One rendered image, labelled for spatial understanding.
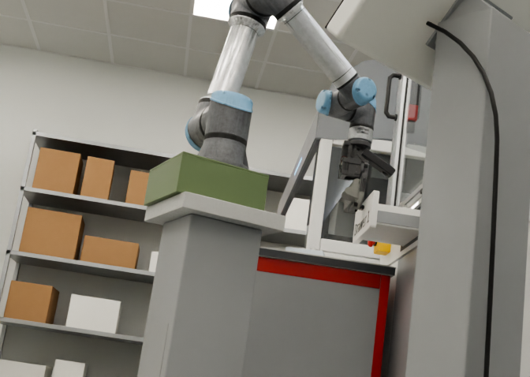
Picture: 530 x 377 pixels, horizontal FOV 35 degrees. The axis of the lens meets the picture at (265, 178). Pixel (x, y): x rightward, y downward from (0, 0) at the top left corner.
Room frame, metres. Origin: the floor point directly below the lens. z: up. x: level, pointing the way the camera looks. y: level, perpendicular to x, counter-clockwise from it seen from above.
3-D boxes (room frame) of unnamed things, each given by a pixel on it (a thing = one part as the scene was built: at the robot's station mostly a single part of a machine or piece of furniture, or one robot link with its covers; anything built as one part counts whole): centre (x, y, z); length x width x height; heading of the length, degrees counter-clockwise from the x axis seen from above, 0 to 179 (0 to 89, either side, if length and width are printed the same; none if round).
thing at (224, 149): (2.15, 0.12, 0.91); 0.15 x 0.15 x 0.10
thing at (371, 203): (2.48, -0.32, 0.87); 0.29 x 0.02 x 0.11; 2
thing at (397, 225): (2.49, -0.53, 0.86); 0.40 x 0.26 x 0.06; 92
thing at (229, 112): (2.16, 0.12, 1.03); 0.13 x 0.12 x 0.14; 24
